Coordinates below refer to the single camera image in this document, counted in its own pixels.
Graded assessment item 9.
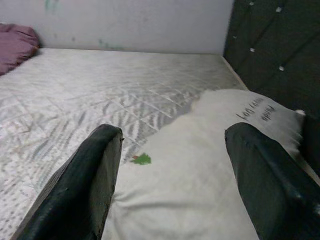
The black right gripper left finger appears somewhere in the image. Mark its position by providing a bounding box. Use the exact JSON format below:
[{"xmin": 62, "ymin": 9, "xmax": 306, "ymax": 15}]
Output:
[{"xmin": 11, "ymin": 124, "xmax": 125, "ymax": 240}]

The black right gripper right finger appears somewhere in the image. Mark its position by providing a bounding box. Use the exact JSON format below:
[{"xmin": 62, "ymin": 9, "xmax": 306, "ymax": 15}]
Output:
[{"xmin": 224, "ymin": 122, "xmax": 320, "ymax": 240}]

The purple penguin print quilt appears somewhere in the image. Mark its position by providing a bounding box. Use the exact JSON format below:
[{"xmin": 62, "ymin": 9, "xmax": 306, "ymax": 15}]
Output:
[{"xmin": 0, "ymin": 23, "xmax": 42, "ymax": 76}]

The white pillow green tree print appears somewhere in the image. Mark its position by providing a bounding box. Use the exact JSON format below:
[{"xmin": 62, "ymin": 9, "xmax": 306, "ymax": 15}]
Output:
[{"xmin": 102, "ymin": 88, "xmax": 307, "ymax": 240}]

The white quilted mattress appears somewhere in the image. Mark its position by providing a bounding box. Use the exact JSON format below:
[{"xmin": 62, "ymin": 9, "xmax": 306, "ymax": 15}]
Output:
[{"xmin": 0, "ymin": 47, "xmax": 320, "ymax": 240}]

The dark green tufted headboard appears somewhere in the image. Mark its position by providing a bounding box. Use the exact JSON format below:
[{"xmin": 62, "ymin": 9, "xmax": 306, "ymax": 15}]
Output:
[{"xmin": 223, "ymin": 0, "xmax": 320, "ymax": 176}]

